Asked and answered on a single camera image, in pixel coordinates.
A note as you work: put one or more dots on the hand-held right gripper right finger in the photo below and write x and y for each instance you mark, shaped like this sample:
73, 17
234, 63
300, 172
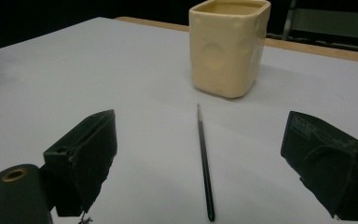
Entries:
329, 161

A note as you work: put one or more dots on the cream square ceramic cup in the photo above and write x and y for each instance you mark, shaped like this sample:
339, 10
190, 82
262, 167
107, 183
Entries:
227, 53

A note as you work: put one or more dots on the white table mat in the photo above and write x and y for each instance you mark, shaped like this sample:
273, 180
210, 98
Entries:
155, 93

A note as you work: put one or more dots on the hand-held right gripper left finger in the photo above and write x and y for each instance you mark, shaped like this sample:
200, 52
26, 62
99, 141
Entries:
87, 155

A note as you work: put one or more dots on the black pencil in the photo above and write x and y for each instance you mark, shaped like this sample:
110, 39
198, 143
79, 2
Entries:
205, 161

